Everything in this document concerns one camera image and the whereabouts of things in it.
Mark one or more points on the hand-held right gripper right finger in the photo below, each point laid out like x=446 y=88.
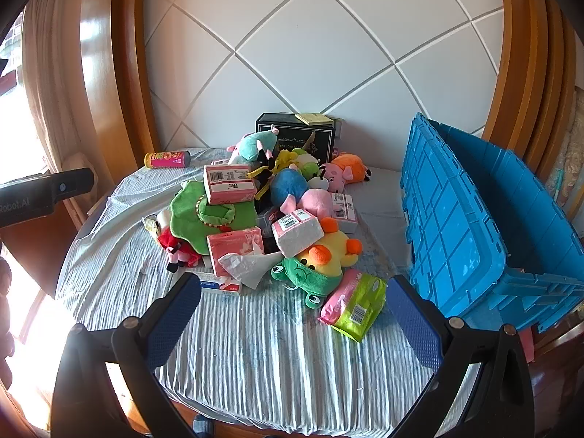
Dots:
x=410 y=324

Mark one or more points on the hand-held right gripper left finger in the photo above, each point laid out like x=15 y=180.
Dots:
x=173 y=324

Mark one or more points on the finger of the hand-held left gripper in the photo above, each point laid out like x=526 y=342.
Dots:
x=73 y=183

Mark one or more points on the white blue medicine box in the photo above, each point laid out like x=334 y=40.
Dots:
x=214 y=283

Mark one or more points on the pink green wipes pack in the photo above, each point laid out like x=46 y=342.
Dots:
x=353 y=305

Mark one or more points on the pink pig plush red dress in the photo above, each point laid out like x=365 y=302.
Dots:
x=172 y=239

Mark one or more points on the white tissue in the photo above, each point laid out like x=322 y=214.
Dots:
x=248 y=267

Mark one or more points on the pink soft tissue pack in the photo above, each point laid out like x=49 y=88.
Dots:
x=232 y=242

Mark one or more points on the green frog plush bag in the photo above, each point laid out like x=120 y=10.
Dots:
x=191 y=219

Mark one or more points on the blue plastic storage container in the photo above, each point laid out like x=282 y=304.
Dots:
x=456 y=219

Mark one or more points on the pink white tissue pack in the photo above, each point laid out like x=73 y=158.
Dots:
x=296 y=232

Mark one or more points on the pink barcode tissue box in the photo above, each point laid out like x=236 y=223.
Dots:
x=228 y=185

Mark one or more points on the beige curtain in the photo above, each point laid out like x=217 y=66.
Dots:
x=50 y=100

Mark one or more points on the light blue striped blanket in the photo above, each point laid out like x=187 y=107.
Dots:
x=255 y=351

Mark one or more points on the yellow snack packet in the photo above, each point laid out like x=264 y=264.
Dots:
x=149 y=227

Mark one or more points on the yellow pink snack can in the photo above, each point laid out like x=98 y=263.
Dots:
x=166 y=158

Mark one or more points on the yellow duck plush frog suit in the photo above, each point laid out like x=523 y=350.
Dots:
x=326 y=251

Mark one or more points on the pink white labelled box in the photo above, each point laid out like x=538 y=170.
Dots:
x=344 y=212

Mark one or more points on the small pink box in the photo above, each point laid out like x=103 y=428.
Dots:
x=219 y=162

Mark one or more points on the orange pink pig plush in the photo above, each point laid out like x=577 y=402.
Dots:
x=351 y=164

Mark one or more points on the yellow black striped plush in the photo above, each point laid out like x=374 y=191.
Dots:
x=261 y=172

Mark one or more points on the teal pig plush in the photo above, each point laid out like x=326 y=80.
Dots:
x=248 y=146

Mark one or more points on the blue pig plush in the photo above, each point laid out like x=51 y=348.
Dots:
x=287 y=185

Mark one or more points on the green plush toy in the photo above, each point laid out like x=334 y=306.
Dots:
x=308 y=166

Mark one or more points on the yellow plush toy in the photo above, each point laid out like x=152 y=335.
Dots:
x=285 y=158

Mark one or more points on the black gift box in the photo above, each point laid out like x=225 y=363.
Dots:
x=299 y=140

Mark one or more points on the yellow sticky notepad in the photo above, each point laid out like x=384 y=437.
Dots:
x=314 y=118

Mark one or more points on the wooden frame post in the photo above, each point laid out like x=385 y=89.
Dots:
x=114 y=77
x=524 y=77

